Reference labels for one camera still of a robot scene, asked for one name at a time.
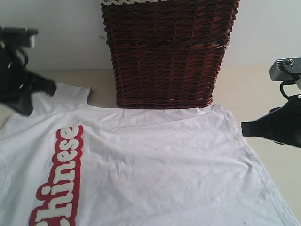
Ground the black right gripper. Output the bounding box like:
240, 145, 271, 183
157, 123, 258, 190
241, 94, 301, 148

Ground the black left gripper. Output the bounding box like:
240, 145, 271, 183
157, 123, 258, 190
0, 42, 57, 116

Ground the white t-shirt red print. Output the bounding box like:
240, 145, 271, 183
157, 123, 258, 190
0, 83, 298, 226

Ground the dark red wicker basket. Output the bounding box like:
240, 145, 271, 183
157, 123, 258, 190
100, 0, 239, 109

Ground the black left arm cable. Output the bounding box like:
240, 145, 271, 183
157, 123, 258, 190
14, 47, 30, 69

